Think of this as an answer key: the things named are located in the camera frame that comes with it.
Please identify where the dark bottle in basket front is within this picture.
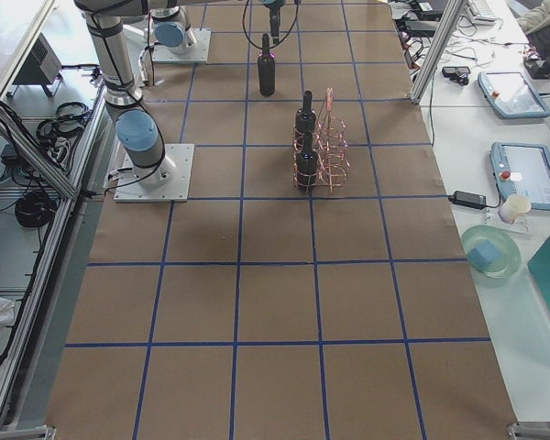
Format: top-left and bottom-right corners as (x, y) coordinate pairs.
(295, 130), (318, 193)

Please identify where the aluminium frame post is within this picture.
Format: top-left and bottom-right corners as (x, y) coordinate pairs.
(410, 0), (466, 105)

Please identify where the green glass plate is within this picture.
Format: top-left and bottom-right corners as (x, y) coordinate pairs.
(461, 225), (522, 279)

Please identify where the grey control box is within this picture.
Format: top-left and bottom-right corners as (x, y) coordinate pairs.
(6, 33), (62, 97)

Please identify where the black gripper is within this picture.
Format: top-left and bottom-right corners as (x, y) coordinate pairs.
(261, 0), (284, 44)

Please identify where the blue teach pendant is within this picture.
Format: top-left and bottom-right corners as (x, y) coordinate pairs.
(489, 142), (550, 211)
(477, 71), (550, 119)

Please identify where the dark wine bottle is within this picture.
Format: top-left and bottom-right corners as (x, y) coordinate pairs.
(257, 33), (276, 96)

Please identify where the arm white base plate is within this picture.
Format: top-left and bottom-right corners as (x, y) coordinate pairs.
(114, 144), (195, 203)
(153, 24), (211, 64)

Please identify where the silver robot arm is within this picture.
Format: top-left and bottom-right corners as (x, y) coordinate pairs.
(74, 1), (180, 202)

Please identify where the black power adapter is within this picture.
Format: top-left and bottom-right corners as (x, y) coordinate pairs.
(448, 191), (487, 210)

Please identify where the white paper cup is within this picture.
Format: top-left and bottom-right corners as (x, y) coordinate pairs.
(498, 193), (532, 224)

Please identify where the blue foam block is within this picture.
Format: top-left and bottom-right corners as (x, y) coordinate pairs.
(467, 239), (502, 271)

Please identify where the dark bottle in basket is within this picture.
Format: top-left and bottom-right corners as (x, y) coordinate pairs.
(295, 130), (318, 193)
(294, 90), (317, 149)

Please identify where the dark bottle in basket rear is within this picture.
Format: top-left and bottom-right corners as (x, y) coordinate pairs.
(294, 90), (317, 149)

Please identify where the far blue teach pendant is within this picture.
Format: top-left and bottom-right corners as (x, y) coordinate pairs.
(477, 71), (550, 119)

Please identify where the near blue teach pendant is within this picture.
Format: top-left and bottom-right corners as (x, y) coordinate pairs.
(489, 142), (550, 211)

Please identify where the copper wire wine basket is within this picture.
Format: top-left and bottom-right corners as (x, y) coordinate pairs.
(292, 88), (350, 193)

